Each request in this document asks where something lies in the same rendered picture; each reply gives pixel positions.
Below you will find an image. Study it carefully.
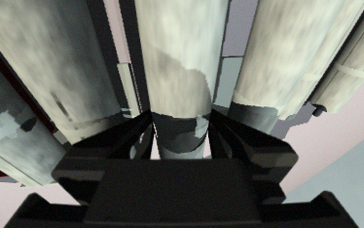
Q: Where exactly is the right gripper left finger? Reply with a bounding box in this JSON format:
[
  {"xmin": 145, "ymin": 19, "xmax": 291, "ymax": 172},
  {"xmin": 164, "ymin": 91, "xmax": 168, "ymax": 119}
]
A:
[{"xmin": 62, "ymin": 108, "xmax": 155, "ymax": 159}]

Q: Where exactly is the red scrap tray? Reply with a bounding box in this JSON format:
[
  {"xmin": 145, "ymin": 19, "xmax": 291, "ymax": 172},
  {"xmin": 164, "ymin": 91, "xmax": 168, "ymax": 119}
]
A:
[{"xmin": 0, "ymin": 58, "xmax": 55, "ymax": 133}]

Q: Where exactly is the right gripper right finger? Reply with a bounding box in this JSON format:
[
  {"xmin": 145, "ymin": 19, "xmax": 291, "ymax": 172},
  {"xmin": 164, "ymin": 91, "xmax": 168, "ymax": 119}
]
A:
[{"xmin": 207, "ymin": 108, "xmax": 299, "ymax": 185}]

